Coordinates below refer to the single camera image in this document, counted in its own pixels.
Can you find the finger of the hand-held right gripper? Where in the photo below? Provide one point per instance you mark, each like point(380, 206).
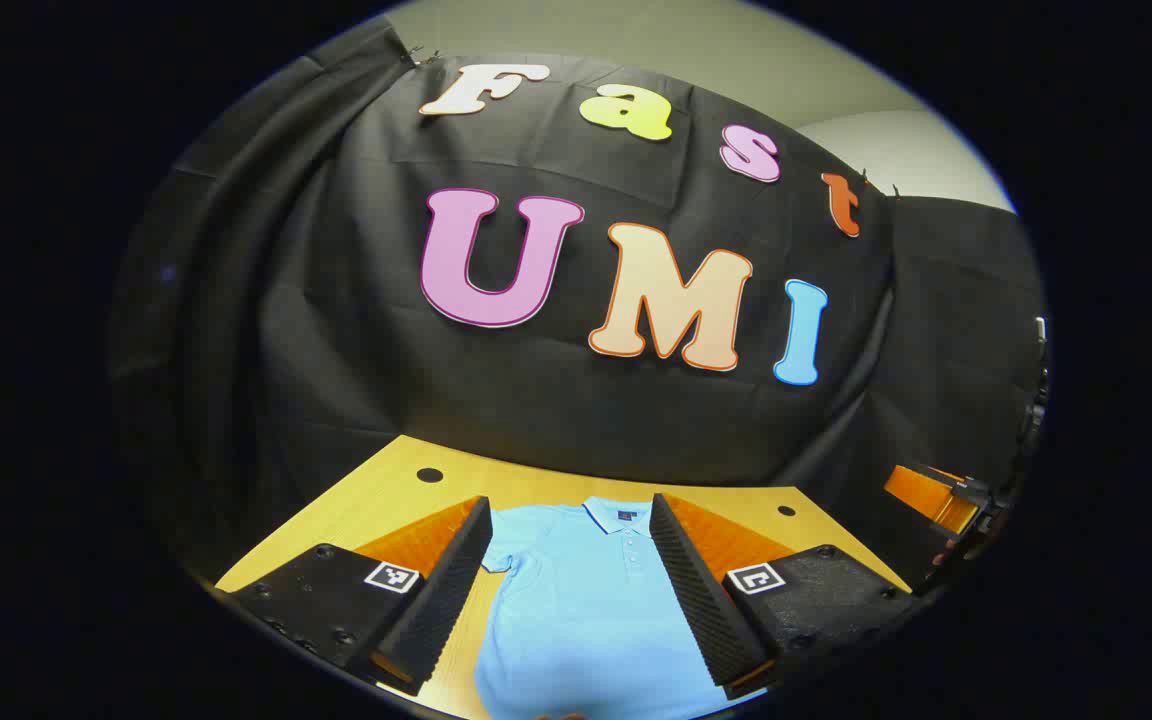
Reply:
point(926, 497)

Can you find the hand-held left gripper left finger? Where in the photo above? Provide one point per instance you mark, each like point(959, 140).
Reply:
point(446, 590)

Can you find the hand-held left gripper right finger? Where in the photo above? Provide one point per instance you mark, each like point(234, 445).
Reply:
point(701, 600)

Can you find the light blue T-shirt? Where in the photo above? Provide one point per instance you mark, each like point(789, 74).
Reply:
point(586, 620)

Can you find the black backdrop cloth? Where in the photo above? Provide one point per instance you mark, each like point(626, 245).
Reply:
point(356, 340)

